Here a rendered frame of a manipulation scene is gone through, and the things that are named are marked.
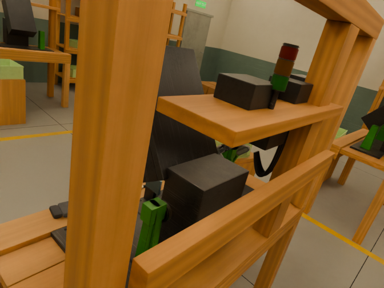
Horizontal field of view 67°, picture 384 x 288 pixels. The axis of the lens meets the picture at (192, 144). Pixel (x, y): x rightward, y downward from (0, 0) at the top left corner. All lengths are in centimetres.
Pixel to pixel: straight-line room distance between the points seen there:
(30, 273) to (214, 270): 65
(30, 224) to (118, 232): 79
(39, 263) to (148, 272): 63
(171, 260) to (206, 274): 56
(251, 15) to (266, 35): 83
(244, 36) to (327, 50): 858
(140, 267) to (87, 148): 27
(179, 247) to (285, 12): 879
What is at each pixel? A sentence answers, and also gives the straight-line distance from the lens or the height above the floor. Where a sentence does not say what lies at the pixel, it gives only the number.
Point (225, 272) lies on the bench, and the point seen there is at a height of 88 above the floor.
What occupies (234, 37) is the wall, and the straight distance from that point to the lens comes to 999.
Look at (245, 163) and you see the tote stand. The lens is 252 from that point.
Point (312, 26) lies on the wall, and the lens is 884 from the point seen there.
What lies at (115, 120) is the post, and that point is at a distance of 42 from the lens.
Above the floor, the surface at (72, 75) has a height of 32.
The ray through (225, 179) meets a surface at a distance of 107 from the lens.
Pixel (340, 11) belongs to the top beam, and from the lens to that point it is 108.
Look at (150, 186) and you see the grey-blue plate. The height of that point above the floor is 98.
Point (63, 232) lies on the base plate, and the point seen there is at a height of 90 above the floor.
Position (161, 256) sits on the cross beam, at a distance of 65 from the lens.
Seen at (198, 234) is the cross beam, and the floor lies 127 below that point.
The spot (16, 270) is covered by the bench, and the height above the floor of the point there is 88.
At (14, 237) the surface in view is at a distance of 127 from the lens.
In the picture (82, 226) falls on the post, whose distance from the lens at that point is 55.
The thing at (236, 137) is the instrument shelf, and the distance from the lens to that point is 63.
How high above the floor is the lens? 172
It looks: 22 degrees down
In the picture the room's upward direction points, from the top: 13 degrees clockwise
